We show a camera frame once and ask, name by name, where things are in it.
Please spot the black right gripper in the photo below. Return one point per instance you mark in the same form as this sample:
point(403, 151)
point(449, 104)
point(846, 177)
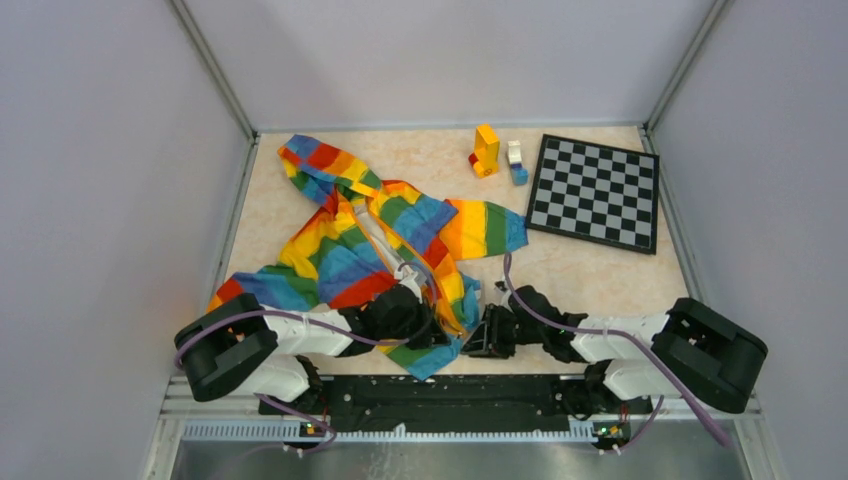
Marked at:
point(487, 340)

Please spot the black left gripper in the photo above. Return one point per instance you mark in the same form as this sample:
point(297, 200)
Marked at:
point(424, 312)

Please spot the rainbow striped zip jacket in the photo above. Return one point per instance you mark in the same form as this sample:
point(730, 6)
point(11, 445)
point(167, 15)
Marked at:
point(363, 229)

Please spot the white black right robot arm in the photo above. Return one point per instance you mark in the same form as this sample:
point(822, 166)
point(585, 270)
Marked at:
point(688, 346)

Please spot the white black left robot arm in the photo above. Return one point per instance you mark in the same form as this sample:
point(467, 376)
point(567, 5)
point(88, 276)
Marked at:
point(244, 346)

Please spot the white blue block toy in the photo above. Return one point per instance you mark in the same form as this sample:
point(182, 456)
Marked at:
point(518, 172)

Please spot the orange yellow block toy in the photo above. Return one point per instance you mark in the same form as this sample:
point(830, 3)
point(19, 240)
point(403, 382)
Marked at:
point(484, 157)

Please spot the black white checkerboard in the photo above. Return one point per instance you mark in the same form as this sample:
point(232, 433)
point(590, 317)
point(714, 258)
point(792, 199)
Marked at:
point(596, 193)

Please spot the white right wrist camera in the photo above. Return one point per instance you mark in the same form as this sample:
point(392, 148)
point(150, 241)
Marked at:
point(501, 289)

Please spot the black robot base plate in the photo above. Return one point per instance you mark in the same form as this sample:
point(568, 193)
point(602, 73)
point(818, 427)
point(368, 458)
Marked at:
point(463, 403)

